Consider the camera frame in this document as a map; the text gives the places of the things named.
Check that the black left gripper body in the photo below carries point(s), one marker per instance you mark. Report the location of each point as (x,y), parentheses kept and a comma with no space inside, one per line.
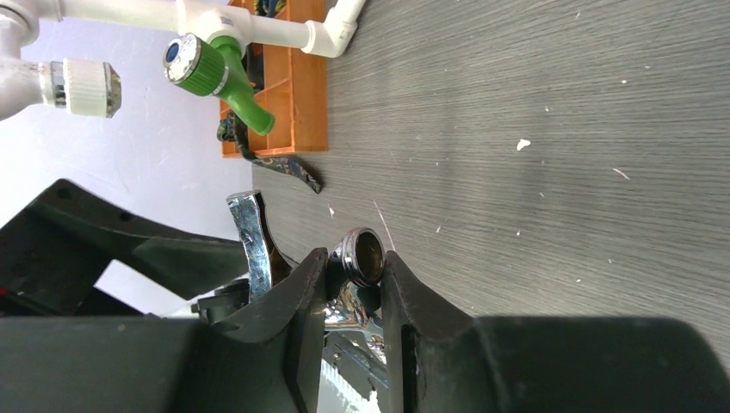
(57,247)

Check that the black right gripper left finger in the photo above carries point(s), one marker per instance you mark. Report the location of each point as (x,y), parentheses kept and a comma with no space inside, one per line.
(266,356)

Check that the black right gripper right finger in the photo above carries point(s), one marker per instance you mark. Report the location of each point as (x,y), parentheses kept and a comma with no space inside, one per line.
(436,358)

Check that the chrome water faucet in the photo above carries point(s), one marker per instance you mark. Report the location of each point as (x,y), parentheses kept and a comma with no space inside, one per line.
(353,271)

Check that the white knob faucet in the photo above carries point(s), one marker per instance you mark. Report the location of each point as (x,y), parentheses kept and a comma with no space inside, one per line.
(81,87)

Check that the green plastic faucet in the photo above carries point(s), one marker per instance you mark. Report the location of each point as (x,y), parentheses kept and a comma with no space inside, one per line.
(215,68)

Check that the orange compartment tray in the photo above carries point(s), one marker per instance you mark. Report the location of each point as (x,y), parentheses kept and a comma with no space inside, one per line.
(294,91)

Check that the white PVC pipe frame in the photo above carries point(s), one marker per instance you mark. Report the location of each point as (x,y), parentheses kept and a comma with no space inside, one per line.
(20,27)

